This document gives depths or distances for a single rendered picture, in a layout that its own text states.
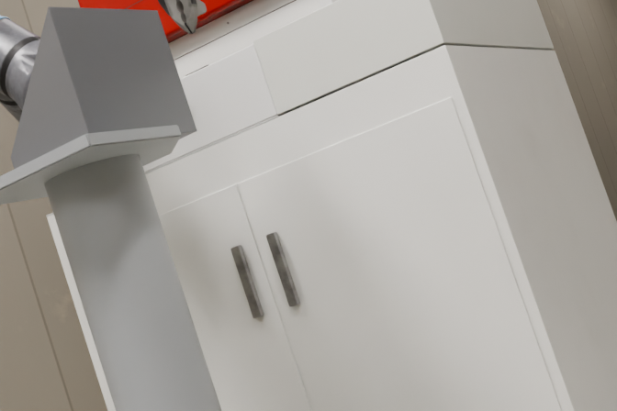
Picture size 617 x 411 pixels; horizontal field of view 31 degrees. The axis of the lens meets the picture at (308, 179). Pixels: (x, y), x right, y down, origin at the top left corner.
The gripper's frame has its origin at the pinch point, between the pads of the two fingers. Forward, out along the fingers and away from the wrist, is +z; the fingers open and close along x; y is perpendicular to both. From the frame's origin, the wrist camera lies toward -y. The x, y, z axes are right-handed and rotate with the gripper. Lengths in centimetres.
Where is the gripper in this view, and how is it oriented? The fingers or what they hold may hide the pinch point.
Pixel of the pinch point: (187, 27)
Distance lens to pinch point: 217.2
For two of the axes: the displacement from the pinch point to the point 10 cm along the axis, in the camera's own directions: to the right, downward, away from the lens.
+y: 5.1, -0.9, 8.6
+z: 3.2, 9.4, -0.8
